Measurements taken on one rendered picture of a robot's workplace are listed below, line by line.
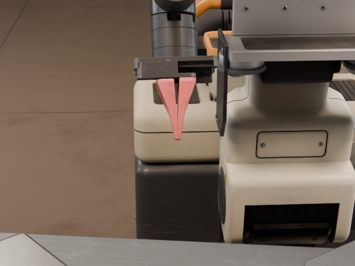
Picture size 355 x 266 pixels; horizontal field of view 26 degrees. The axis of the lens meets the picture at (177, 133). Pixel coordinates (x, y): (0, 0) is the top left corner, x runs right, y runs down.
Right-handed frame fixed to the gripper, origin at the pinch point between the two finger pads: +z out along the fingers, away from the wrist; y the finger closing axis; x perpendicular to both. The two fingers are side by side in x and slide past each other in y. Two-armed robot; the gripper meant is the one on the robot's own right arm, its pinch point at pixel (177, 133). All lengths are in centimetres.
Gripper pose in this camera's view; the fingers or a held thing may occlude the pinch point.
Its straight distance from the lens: 95.8
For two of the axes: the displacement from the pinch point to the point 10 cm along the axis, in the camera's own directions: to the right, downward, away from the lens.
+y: 10.0, -0.3, 0.4
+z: 0.4, 10.0, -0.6
